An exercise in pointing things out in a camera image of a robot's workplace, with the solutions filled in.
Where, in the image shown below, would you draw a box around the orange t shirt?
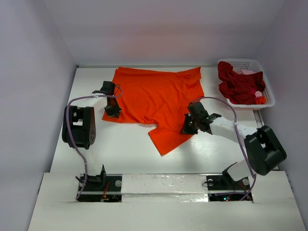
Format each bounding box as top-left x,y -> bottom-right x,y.
102,67 -> 204,155

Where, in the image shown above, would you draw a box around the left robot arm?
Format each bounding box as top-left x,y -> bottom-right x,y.
62,81 -> 123,192

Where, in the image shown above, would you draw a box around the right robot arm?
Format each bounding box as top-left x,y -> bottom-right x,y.
181,101 -> 287,191

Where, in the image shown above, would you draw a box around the dark red t shirt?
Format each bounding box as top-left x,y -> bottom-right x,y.
218,61 -> 267,105

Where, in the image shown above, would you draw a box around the white plastic basket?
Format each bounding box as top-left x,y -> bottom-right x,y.
218,58 -> 275,110

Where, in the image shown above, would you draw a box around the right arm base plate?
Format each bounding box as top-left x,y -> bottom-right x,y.
202,175 -> 250,202

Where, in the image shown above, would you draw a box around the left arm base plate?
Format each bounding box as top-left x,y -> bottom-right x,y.
77,175 -> 122,203

